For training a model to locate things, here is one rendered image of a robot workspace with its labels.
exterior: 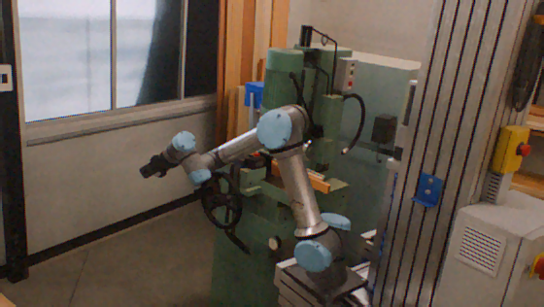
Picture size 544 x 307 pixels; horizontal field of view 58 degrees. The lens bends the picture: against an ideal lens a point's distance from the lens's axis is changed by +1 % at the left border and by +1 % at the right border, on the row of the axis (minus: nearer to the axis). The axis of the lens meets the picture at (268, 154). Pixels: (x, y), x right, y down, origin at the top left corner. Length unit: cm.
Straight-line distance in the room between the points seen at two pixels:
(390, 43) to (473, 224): 322
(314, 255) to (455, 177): 49
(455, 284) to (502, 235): 23
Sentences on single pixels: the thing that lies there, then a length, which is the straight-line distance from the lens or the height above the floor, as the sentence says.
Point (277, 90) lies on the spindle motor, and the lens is 231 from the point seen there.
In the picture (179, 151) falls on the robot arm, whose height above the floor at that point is 120.
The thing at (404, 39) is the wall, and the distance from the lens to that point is 453.
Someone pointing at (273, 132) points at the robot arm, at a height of 136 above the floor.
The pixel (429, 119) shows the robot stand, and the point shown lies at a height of 144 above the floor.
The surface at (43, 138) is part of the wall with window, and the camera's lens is 310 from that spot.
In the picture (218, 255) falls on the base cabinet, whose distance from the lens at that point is 274.
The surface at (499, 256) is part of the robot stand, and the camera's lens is 150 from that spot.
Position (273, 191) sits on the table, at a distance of 230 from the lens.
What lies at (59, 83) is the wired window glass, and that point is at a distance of 317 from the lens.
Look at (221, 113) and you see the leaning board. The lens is 387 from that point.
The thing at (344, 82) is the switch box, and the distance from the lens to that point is 249.
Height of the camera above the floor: 178
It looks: 19 degrees down
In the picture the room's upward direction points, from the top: 6 degrees clockwise
